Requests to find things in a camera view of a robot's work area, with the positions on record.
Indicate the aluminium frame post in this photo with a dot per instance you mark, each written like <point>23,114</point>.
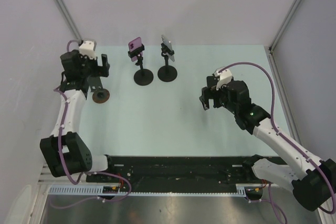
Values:
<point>280,32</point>
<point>69,21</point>

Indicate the black stand holding white phone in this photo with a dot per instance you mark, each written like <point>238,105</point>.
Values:
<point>167,73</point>

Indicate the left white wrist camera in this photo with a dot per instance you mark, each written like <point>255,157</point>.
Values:
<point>87,48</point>

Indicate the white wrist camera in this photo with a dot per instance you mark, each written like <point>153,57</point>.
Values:
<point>223,77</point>
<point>87,48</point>

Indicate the black stand holding purple phone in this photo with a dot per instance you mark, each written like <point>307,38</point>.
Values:
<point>143,76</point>

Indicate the rusty base phone stand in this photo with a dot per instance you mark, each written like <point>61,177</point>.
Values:
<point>99,93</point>

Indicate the white silver phone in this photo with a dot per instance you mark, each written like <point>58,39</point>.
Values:
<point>167,49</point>

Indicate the left aluminium frame post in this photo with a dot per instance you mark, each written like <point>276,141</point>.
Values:
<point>69,21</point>

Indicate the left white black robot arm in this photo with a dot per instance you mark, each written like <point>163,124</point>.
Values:
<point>64,150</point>

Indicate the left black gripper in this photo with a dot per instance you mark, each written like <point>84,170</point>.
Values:
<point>102,71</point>

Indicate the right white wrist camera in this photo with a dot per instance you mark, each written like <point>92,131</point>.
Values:
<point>223,77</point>

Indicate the black phone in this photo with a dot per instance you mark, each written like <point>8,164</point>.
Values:
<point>211,82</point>

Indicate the purple phone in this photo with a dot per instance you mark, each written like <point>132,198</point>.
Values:
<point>135,48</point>

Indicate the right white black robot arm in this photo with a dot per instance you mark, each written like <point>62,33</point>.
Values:
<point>310,179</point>

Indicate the white slotted cable duct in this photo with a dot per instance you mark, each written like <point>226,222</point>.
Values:
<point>234,190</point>

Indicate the right aluminium frame post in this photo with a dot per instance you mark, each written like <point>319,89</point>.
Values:
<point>280,32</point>

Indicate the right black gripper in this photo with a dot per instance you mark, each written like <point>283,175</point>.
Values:
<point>209,93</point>

